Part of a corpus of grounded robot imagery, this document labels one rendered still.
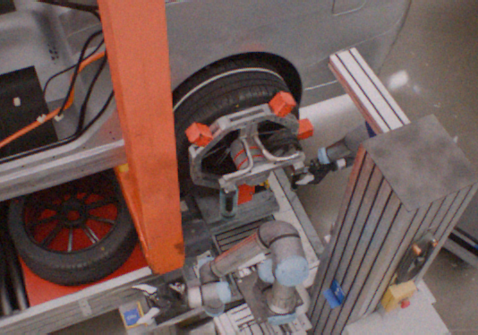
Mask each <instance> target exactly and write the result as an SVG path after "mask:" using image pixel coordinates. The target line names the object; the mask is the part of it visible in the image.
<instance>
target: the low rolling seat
mask: <svg viewBox="0 0 478 335"><path fill-rule="evenodd" d="M442 246H443V247H445V248H446V249H448V250H449V251H450V252H451V253H453V254H454V255H456V256H459V257H460V258H462V259H463V260H465V261H464V262H462V263H461V266H462V268H463V269H468V268H471V267H473V266H474V267H476V269H477V270H478V188H477V190H476V192H475V193H474V195H473V198H472V199H471V201H470V202H469V203H468V204H467V206H466V208H465V210H464V211H463V213H462V215H461V216H460V217H459V218H458V220H457V223H456V225H455V226H454V228H453V229H452V231H451V232H450V234H449V235H448V237H447V238H446V240H445V241H444V243H443V245H442Z"/></svg>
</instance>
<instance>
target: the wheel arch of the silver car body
mask: <svg viewBox="0 0 478 335"><path fill-rule="evenodd" d="M240 60H244V61H245V60H253V61H258V62H265V63H267V64H270V65H272V66H273V67H275V68H276V69H277V70H278V71H279V73H280V76H281V78H282V79H283V81H284V83H285V84H286V86H287V88H288V89H289V90H290V92H291V94H292V96H293V97H294V100H295V101H296V103H297V105H298V106H299V108H300V107H301V105H302V104H303V98H304V85H303V75H302V73H301V71H300V69H299V68H298V66H297V65H296V64H295V63H293V62H292V61H290V60H289V59H288V58H286V57H284V56H282V55H280V54H277V53H273V52H269V51H247V52H241V53H236V54H233V55H231V56H225V57H223V58H220V59H218V60H216V61H214V62H212V63H209V64H214V63H217V62H224V61H227V62H234V61H240ZM209 64H206V65H209ZM206 65H204V66H206ZM204 66H202V67H204ZM202 67H201V68H202ZM201 68H200V69H201ZM200 69H198V70H200ZM198 70H197V71H198ZM197 71H195V72H197ZM195 72H194V73H195ZM191 75H192V74H190V75H189V76H191ZM189 76H188V77H189ZM188 77H186V79H187V78H188ZM186 79H185V80H186ZM185 80H183V81H182V82H181V83H183V82H184V81H185ZM181 83H180V84H181ZM180 84H179V85H180ZM179 85H177V86H176V87H175V88H174V89H173V90H172V91H171V93H172V95H174V94H175V93H176V91H177V90H178V89H179Z"/></svg>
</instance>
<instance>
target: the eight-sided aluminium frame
mask: <svg viewBox="0 0 478 335"><path fill-rule="evenodd" d="M247 116H248V117H247ZM244 117H246V118H244ZM241 118H243V119H241ZM265 120H270V121H272V122H275V123H278V124H280V125H283V126H285V129H288V130H290V131H291V132H292V133H295V135H296V137H297V135H298V130H299V129H300V127H299V126H300V124H299V123H298V121H297V119H296V117H295V115H293V114H292V113H288V114H287V115H286V116H285V117H282V116H276V113H275V111H274V109H273V108H272V106H271V105H268V104H265V105H259V106H257V107H252V108H249V109H245V110H243V111H240V112H237V113H233V114H232V115H229V116H228V115H226V116H223V117H221V118H219V119H218V120H217V121H216V123H215V124H213V125H212V126H211V127H210V129H209V130H210V132H211V134H212V136H213V139H212V140H211V141H210V142H209V143H208V144H207V146H206V147H205V148H203V147H201V146H197V145H194V144H192V145H191V147H190V148H189V150H188V153H189V166H190V171H189V172H190V176H191V178H192V181H193V182H194V183H195V184H196V185H204V186H207V187H211V188H216V189H219V190H220V187H219V185H218V179H219V178H220V177H221V176H217V175H213V174H210V173H207V172H203V171H201V157H202V156H203V155H204V154H205V153H207V152H208V151H209V150H210V149H211V148H212V147H213V146H214V145H215V144H216V143H217V142H218V141H219V140H221V139H222V138H223V137H224V136H225V135H226V134H227V133H229V132H230V131H232V130H234V129H237V128H242V127H246V126H249V125H253V124H256V123H259V122H262V121H265ZM294 151H295V148H294V145H293V144H287V145H285V146H282V147H277V148H276V149H275V150H274V151H273V152H272V153H270V154H271V155H273V156H277V157H280V156H284V155H286V154H289V153H293V152H294Z"/></svg>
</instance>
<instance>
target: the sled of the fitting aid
mask: <svg viewBox="0 0 478 335"><path fill-rule="evenodd" d="M267 185H268V186H267V187H266V188H267V193H268V195H269V198H270V202H269V203H266V204H263V205H261V206H258V207H256V208H254V209H251V210H247V211H244V212H241V213H238V214H237V215H236V218H235V219H234V220H232V221H224V220H223V219H222V220H219V221H216V222H213V223H210V224H208V227H209V230H210V231H211V235H215V234H217V233H220V232H222V231H225V230H228V229H230V228H234V227H239V226H241V225H244V224H247V223H250V222H253V221H255V220H257V219H261V218H264V217H267V216H269V215H272V214H274V213H277V212H279V209H280V204H279V202H278V201H277V198H276V196H275V194H274V193H273V191H272V189H271V187H270V185H269V182H267ZM179 192H180V193H187V194H189V196H190V198H191V200H192V202H193V205H194V207H195V209H196V211H197V213H198V215H199V218H201V214H200V212H199V210H198V207H197V205H196V203H195V201H194V199H193V198H192V194H191V192H190V190H189V187H188V185H187V184H186V179H185V180H183V181H181V182H179Z"/></svg>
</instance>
